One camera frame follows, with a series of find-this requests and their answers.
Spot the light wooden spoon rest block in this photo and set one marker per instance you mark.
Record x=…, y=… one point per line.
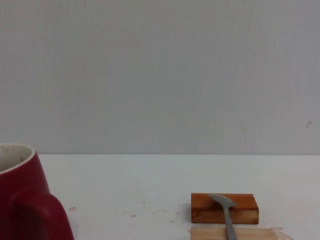
x=207, y=233

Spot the dark orange wooden block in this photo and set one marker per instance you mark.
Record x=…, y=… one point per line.
x=245, y=203

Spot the red ceramic coffee cup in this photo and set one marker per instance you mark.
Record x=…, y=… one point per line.
x=27, y=200

